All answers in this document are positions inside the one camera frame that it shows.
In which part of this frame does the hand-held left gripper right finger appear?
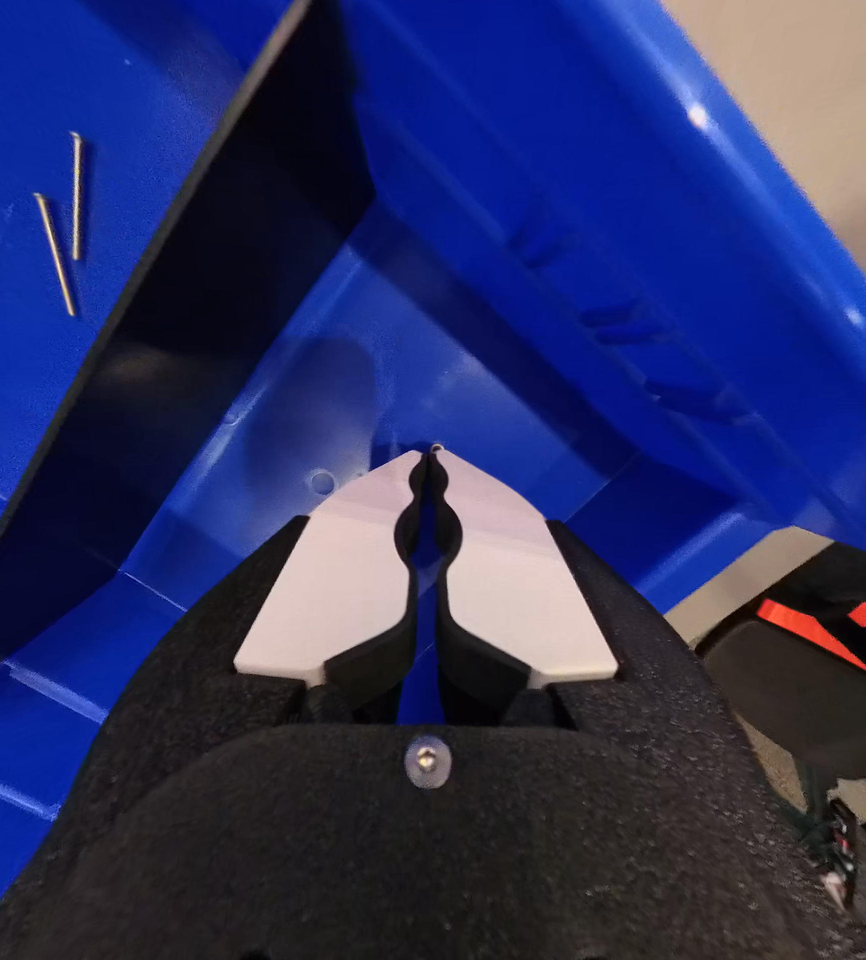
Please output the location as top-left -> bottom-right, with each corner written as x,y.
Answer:
433,446 -> 620,691

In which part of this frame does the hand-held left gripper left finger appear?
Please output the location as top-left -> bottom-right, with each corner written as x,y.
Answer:
234,450 -> 430,687

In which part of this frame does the blue plastic bin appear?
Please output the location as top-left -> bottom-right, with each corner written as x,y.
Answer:
0,0 -> 866,939

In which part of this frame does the steel bolt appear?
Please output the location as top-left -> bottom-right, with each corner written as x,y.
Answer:
34,192 -> 79,318
69,131 -> 85,261

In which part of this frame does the black bin divider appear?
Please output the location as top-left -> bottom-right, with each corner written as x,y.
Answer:
0,0 -> 377,676

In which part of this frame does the red plastic part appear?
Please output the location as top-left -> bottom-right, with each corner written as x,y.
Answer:
755,596 -> 866,680

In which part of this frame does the dark cable bundle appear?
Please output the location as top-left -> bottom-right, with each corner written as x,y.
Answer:
781,765 -> 861,912

